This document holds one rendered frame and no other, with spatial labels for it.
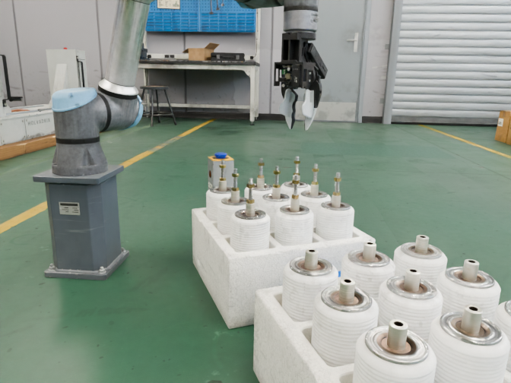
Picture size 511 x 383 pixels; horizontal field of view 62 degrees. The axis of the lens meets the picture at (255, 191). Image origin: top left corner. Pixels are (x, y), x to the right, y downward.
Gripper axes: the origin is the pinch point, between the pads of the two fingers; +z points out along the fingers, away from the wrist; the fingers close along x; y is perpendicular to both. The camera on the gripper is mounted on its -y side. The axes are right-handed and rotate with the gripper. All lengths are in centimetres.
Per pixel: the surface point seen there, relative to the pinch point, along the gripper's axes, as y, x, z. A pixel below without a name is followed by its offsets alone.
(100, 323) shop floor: 35, -33, 47
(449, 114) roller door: -533, -31, 32
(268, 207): -2.0, -9.0, 22.8
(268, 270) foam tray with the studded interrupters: 13.1, -0.2, 32.8
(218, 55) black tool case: -351, -278, -37
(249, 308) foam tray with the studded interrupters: 16.7, -3.0, 41.9
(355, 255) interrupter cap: 20.1, 21.9, 21.3
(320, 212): -4.6, 4.7, 22.5
